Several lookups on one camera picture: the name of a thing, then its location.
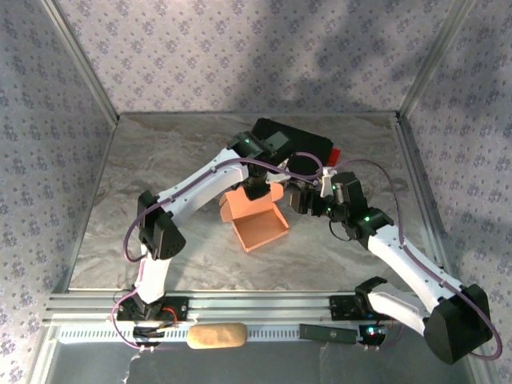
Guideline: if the orange cardboard box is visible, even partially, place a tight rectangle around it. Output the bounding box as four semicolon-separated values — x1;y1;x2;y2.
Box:
218;182;291;254

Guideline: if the black flat bar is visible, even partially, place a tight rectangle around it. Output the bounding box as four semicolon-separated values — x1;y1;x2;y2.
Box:
299;323;357;345

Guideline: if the controller board with lights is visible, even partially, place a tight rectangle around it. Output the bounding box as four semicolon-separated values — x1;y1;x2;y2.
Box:
358;323;389;347

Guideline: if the tan oblong sponge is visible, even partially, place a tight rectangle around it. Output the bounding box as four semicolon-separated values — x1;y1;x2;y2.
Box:
187;322;248;350

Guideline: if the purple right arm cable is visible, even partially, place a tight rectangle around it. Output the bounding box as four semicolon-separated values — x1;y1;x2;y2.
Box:
330;158;503;358

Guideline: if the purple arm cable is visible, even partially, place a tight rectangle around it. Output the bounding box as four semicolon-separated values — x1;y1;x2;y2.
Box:
110;154;325;354
330;158;503;358

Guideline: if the black case with metal handle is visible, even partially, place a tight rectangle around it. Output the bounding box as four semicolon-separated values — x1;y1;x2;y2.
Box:
250;117;335;189

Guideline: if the aluminium side rail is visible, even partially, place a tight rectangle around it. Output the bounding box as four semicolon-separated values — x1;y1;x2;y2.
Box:
54;115;121;295
394;111;461;281

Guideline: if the wide aluminium base rail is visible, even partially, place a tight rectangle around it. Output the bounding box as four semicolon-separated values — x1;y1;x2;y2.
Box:
43;290;441;325

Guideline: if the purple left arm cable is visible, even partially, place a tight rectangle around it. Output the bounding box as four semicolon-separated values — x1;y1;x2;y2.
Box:
110;154;325;354

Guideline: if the white slotted cable duct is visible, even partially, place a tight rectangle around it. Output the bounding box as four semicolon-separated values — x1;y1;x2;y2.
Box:
55;326;369;346

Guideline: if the aluminium corner post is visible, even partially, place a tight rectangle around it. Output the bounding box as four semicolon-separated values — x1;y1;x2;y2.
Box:
39;0;121;123
395;0;473;121

